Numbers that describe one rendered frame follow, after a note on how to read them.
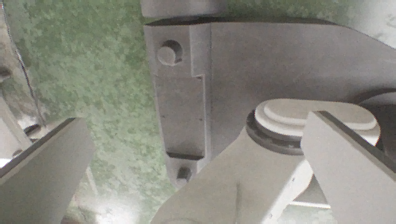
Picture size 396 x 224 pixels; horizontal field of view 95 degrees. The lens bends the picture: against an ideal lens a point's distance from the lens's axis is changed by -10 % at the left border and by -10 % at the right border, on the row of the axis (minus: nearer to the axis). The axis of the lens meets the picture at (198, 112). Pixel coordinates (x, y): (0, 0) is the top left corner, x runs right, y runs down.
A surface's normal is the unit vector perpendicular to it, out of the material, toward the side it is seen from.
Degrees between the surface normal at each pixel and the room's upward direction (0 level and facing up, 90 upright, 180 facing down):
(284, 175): 90
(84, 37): 0
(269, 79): 0
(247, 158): 90
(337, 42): 0
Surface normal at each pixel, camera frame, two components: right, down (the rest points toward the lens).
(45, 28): -0.21, 0.50
